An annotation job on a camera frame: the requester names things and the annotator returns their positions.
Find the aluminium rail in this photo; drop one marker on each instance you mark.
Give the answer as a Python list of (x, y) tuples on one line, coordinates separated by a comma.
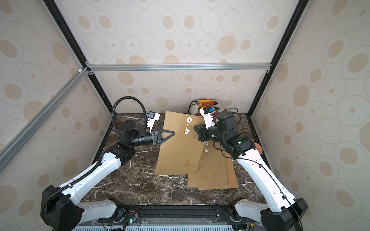
[(19, 140), (177, 67)]

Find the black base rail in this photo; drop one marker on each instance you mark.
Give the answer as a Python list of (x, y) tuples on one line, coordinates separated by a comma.
[(211, 214)]

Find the black corner frame post right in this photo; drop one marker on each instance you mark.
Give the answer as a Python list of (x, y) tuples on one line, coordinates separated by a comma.
[(294, 21)]

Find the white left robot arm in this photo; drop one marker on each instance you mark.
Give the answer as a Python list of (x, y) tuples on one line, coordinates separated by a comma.
[(61, 207)]

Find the black corner frame post left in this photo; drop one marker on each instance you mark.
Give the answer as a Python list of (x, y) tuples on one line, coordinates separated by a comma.
[(76, 48)]

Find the orange cup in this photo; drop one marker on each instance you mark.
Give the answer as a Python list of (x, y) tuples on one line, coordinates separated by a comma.
[(259, 148)]

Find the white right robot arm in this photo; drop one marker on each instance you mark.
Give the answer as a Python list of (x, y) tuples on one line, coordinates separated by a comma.
[(282, 210)]

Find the kraft file bag stack top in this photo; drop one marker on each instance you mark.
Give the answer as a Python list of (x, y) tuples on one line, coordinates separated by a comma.
[(211, 173)]

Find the aluminium rail left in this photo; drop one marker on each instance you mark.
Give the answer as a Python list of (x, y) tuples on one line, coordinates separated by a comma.
[(19, 140)]

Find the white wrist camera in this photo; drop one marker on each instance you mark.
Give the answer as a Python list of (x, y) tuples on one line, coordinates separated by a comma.
[(152, 117), (207, 113)]

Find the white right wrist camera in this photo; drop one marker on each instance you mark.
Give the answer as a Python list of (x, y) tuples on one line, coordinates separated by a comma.
[(207, 113)]

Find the red toaster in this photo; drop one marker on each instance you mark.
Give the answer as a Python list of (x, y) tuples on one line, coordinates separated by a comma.
[(196, 105)]

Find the kraft file bag stack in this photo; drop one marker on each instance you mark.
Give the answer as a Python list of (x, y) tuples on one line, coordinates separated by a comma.
[(231, 175), (211, 173)]

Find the black corner frame post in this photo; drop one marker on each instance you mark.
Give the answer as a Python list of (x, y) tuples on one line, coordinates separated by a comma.
[(76, 48), (294, 21)]

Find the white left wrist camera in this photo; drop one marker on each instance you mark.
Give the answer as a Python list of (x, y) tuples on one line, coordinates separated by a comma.
[(152, 117)]

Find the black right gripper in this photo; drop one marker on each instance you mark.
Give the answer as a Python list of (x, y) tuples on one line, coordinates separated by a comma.
[(201, 134)]

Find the kraft file bag stack bottom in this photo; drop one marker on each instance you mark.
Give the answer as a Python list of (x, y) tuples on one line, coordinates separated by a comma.
[(231, 175)]

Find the aluminium rail back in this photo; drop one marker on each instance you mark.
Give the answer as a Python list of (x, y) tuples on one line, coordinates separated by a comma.
[(177, 67)]

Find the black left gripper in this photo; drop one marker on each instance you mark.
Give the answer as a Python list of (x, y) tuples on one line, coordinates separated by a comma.
[(156, 138)]

